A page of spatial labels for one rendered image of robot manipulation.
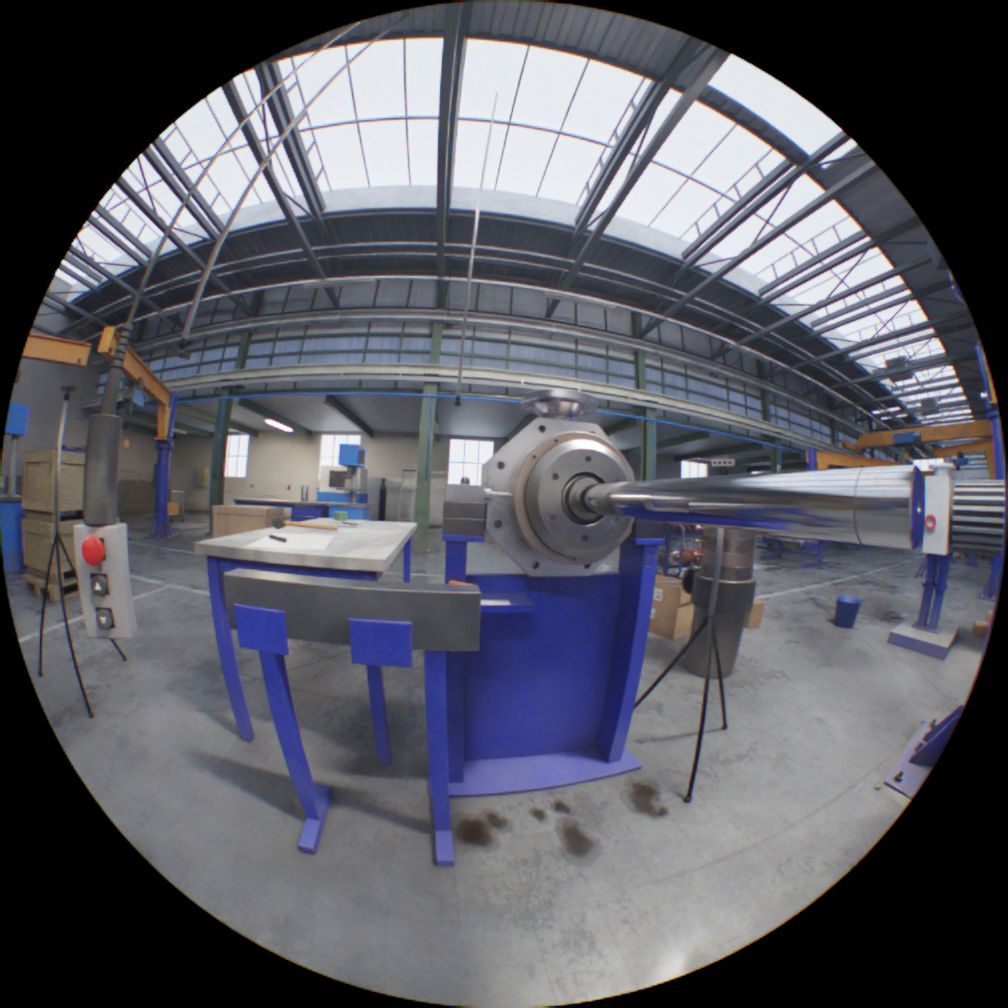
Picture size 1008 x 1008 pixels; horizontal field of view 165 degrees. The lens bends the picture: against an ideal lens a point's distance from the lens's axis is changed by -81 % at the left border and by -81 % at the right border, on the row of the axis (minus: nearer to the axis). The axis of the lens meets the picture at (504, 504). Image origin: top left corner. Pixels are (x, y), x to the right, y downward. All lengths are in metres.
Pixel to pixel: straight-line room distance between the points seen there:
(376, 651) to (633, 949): 1.05
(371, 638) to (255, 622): 0.29
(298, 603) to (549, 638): 0.85
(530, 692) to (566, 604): 0.37
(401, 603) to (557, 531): 0.42
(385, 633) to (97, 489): 0.61
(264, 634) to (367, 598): 0.28
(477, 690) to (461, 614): 0.60
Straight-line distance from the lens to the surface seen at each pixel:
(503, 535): 1.02
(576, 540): 0.92
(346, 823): 1.36
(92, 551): 0.45
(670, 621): 3.01
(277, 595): 0.85
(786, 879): 1.43
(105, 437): 0.45
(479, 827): 1.33
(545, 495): 0.88
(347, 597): 0.79
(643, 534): 1.18
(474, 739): 1.47
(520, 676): 1.33
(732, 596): 2.25
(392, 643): 0.79
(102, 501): 0.45
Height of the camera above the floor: 1.07
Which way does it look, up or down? 1 degrees down
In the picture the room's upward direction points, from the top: 3 degrees clockwise
